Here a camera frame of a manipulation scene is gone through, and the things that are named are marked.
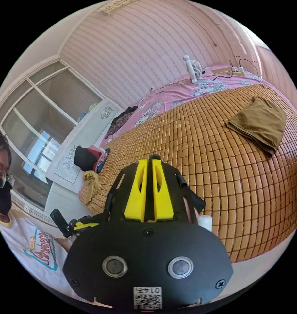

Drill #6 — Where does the person's left hand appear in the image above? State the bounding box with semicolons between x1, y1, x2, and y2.
56;236;72;251

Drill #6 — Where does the small white fan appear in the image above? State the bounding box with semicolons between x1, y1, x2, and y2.
182;55;205;84

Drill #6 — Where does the bed with woven mat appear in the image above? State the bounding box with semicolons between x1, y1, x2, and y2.
78;62;297;265

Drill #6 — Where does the white cupboard with floral print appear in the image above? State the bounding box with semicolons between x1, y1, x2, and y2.
51;96;121;184

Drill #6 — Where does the pile of clothes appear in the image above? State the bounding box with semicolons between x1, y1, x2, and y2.
74;145;111;205

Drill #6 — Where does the white power strip with cables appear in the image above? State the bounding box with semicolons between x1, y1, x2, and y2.
209;58;264;85

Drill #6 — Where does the folded brown garment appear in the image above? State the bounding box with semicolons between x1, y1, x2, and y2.
224;96;288;159

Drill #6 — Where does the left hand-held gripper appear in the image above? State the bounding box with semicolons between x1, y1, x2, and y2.
64;215;100;239

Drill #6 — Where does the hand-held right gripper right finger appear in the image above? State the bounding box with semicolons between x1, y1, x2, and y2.
152;159;174;221

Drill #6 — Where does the window with white frame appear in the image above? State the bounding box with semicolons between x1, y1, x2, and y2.
0;61;105;211

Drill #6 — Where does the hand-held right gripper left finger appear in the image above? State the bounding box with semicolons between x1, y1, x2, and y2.
124;159;149;221

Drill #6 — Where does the person's body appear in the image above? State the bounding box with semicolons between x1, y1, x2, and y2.
0;127;74;301

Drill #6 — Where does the dark patterned garment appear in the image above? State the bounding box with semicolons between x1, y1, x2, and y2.
106;105;139;141

